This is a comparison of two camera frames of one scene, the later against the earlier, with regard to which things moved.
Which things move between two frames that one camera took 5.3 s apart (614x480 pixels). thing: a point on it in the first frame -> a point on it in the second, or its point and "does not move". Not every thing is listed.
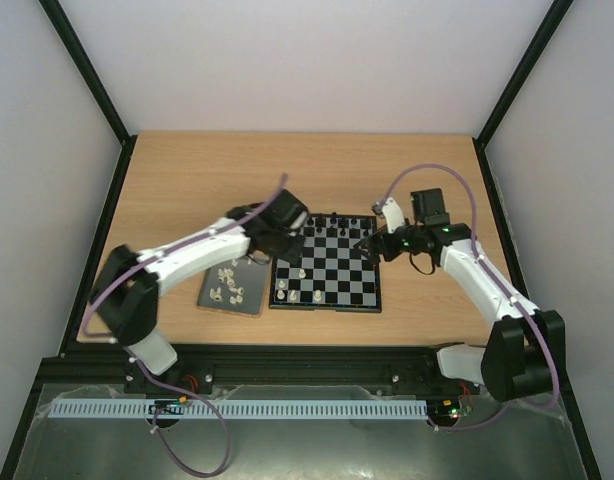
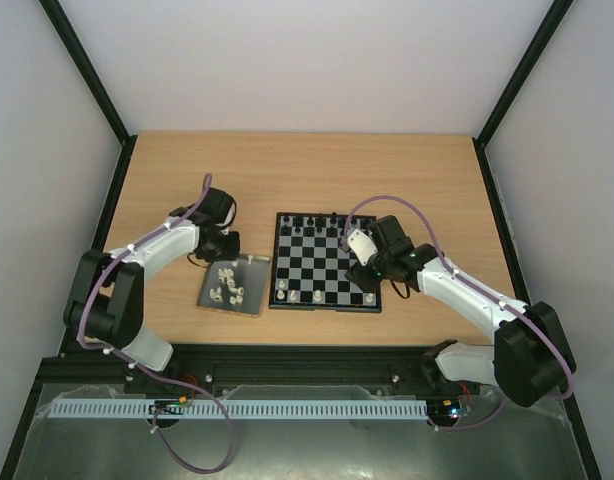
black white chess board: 332,274 does not move
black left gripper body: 284,251 -> 222,250
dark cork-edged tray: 237,287 does not move
